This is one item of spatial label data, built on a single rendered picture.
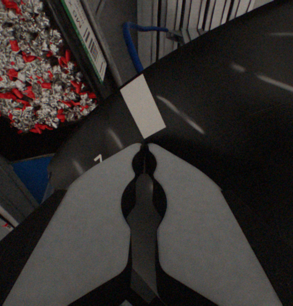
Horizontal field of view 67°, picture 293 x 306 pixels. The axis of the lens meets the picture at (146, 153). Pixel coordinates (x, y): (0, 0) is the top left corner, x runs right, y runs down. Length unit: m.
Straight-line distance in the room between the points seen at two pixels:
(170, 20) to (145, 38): 0.12
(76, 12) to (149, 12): 0.80
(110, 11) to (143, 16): 0.16
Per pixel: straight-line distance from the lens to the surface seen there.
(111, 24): 1.14
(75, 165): 0.18
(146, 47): 1.08
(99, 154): 0.15
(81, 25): 0.24
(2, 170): 0.52
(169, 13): 1.04
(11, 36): 0.24
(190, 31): 1.04
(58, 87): 0.25
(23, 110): 0.31
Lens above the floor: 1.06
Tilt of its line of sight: 40 degrees down
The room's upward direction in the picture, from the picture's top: 180 degrees clockwise
